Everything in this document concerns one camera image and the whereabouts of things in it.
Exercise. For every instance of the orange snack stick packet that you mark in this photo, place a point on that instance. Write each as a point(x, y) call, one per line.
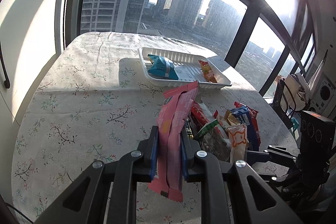
point(207, 71)

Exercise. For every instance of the red white long snack packet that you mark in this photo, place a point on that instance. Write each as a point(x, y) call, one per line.
point(207, 121)

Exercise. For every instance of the gold snack bag red circle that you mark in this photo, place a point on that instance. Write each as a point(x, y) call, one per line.
point(230, 118)

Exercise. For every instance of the white orange cat snack packet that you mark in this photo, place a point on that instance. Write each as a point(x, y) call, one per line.
point(238, 137)

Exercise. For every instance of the white plastic tray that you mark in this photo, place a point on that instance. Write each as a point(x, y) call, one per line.
point(187, 67)

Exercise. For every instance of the floral tablecloth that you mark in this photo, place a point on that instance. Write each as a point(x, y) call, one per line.
point(95, 103)

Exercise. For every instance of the dark blue Tipo snack packet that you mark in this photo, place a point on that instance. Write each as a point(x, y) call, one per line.
point(253, 135)

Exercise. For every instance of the small floral snack packet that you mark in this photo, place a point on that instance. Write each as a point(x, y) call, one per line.
point(222, 121)

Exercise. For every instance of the blue snack bag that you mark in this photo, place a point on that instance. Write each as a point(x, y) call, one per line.
point(162, 67)

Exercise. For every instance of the pink snack packet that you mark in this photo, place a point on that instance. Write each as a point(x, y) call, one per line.
point(175, 109)

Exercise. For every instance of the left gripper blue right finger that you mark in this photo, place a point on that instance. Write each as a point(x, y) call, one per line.
point(185, 154)

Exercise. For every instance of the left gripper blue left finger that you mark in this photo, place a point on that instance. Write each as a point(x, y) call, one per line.
point(154, 141)

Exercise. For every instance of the cluttered black rack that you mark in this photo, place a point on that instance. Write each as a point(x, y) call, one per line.
point(293, 95)

